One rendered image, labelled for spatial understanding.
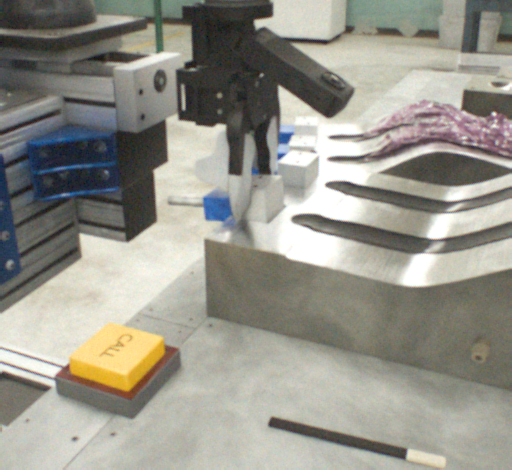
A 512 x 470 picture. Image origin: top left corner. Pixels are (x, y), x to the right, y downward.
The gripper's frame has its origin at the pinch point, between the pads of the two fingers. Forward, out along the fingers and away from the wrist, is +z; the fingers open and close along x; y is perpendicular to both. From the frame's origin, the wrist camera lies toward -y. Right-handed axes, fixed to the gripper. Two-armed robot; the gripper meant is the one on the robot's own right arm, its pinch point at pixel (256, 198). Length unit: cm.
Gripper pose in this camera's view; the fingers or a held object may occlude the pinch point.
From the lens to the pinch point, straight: 70.2
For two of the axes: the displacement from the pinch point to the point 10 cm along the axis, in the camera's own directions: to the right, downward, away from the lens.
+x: -4.1, 3.7, -8.3
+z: 0.0, 9.1, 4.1
